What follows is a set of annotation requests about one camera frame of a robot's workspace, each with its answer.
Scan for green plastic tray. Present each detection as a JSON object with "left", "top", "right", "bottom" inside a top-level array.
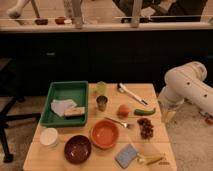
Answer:
[{"left": 40, "top": 81, "right": 88, "bottom": 127}]

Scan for green translucent cup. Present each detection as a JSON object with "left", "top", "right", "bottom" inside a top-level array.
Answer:
[{"left": 96, "top": 81, "right": 107, "bottom": 95}]

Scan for green cucumber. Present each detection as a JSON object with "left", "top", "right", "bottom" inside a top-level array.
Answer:
[{"left": 134, "top": 108, "right": 156, "bottom": 116}]

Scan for white handled spatula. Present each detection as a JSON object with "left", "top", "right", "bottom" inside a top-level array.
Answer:
[{"left": 117, "top": 83, "right": 147, "bottom": 105}]

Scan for orange bowl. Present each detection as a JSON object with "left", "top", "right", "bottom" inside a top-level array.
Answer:
[{"left": 90, "top": 119, "right": 119, "bottom": 150}]

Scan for dark red grapes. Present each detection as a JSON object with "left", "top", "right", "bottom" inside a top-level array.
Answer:
[{"left": 137, "top": 118, "right": 154, "bottom": 139}]

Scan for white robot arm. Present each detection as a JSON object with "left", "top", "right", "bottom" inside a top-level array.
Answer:
[{"left": 158, "top": 61, "right": 213, "bottom": 124}]

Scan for purple bowl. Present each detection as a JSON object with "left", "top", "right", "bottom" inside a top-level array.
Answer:
[{"left": 64, "top": 135, "right": 92, "bottom": 164}]

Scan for brown background bowl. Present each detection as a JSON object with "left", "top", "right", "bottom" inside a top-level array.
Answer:
[{"left": 55, "top": 17, "right": 66, "bottom": 25}]

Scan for orange fruit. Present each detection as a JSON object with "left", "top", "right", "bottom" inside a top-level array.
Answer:
[{"left": 117, "top": 104, "right": 130, "bottom": 118}]

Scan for dark red background bowl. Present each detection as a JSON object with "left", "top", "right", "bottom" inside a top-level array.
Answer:
[{"left": 35, "top": 19, "right": 48, "bottom": 25}]

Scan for yellow banana toy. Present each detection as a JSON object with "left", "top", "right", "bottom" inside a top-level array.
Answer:
[{"left": 137, "top": 154, "right": 165, "bottom": 165}]

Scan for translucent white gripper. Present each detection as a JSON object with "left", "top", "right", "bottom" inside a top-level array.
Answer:
[{"left": 159, "top": 100, "right": 181, "bottom": 123}]

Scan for blue sponge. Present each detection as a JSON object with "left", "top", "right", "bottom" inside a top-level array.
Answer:
[{"left": 115, "top": 144, "right": 137, "bottom": 169}]

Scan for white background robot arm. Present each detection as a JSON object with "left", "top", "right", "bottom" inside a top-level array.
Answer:
[{"left": 7, "top": 0, "right": 31, "bottom": 19}]

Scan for wooden block brush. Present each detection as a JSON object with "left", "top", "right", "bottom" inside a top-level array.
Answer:
[{"left": 64, "top": 107, "right": 85, "bottom": 117}]

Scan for black office chair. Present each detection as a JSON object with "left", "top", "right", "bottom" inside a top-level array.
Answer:
[{"left": 0, "top": 61, "right": 41, "bottom": 163}]

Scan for white cloth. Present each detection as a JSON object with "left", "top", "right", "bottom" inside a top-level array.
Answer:
[{"left": 51, "top": 99, "right": 77, "bottom": 117}]

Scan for white cup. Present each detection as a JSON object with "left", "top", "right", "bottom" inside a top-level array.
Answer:
[{"left": 40, "top": 128, "right": 58, "bottom": 147}]

